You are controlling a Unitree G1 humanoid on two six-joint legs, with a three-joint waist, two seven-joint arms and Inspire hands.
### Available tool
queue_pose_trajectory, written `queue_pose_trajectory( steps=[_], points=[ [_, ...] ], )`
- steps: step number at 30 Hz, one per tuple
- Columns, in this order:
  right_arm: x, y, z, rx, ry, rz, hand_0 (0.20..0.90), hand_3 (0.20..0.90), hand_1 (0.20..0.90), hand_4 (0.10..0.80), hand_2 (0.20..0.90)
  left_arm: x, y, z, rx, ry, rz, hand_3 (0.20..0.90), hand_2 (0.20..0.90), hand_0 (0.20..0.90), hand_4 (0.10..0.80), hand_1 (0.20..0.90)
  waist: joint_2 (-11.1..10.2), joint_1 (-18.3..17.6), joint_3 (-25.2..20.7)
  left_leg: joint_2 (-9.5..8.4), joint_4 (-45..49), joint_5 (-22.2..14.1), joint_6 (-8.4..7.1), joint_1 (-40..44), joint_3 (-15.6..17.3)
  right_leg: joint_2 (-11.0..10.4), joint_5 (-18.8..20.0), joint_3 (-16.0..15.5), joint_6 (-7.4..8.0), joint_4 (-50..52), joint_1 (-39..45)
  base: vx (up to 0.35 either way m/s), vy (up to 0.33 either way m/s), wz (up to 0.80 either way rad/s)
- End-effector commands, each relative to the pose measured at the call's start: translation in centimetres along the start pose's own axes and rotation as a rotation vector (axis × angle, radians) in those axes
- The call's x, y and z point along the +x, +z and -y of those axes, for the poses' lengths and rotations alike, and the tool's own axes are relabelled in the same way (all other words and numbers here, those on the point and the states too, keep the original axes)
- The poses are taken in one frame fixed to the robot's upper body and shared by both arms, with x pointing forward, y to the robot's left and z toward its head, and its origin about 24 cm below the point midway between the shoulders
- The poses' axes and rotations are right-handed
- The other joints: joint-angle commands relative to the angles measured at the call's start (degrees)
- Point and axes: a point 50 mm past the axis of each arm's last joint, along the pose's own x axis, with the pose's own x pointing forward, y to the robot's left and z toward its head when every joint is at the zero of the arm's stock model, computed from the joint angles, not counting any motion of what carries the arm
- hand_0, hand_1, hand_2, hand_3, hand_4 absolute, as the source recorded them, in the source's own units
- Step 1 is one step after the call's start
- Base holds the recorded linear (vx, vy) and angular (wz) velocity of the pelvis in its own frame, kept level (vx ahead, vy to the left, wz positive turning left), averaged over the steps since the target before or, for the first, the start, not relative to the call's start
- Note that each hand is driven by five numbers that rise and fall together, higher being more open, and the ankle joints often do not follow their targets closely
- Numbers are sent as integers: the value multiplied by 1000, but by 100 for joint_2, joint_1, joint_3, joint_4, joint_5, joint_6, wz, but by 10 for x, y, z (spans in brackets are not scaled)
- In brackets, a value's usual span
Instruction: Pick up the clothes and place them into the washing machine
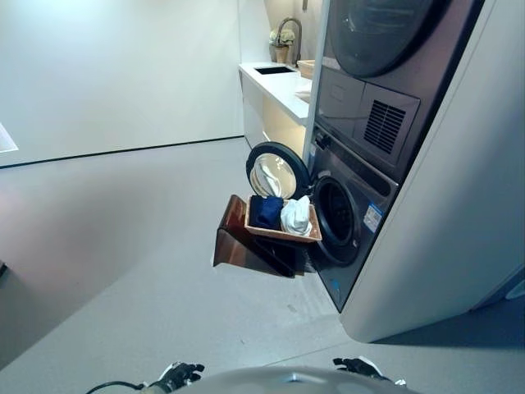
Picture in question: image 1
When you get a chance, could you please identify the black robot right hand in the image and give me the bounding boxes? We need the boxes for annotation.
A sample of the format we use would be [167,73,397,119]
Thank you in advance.
[332,356,395,386]

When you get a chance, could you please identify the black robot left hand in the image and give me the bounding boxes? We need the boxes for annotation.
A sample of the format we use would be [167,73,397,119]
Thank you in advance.
[157,360,205,391]

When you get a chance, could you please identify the white garment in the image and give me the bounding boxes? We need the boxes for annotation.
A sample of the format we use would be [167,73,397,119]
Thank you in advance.
[280,195,313,237]

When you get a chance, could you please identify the navy blue garment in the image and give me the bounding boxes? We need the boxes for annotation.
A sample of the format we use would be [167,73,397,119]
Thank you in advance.
[249,195,285,228]

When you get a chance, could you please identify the grey front-load washing machine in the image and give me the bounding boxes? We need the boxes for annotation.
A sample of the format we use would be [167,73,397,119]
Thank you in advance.
[303,125,401,314]

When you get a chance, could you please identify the round glass washing machine door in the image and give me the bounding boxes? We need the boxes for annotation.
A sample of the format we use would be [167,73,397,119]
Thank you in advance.
[244,140,312,206]

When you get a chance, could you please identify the grey robot torso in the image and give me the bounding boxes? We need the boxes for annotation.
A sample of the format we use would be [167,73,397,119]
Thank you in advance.
[180,366,411,394]

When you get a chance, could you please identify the brown acrylic stand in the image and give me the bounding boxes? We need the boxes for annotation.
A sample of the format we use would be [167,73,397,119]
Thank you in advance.
[212,194,307,278]

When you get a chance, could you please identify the brown wicker laundry basket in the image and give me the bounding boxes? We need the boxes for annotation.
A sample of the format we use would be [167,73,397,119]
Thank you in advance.
[244,195,323,245]

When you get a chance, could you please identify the dark grey stacked dryer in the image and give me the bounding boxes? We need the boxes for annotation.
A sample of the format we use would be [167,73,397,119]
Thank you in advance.
[313,0,487,181]

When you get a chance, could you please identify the white counter cabinet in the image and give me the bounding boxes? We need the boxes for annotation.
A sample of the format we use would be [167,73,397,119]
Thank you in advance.
[238,61,313,165]

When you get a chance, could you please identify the black rectangular sink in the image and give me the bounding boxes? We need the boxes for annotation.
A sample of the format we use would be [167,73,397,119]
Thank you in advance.
[253,65,299,76]

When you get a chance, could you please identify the potted white flowers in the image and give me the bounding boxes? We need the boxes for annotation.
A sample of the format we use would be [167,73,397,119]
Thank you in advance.
[268,29,297,63]

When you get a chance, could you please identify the curved metal faucet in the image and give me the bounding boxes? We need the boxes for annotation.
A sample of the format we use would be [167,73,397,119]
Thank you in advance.
[277,16,304,66]

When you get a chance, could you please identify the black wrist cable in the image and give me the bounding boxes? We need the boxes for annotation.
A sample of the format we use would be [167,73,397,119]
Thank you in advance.
[88,380,159,394]

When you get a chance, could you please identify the white appliance enclosure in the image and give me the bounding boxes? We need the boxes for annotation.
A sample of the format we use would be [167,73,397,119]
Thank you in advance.
[303,0,525,344]

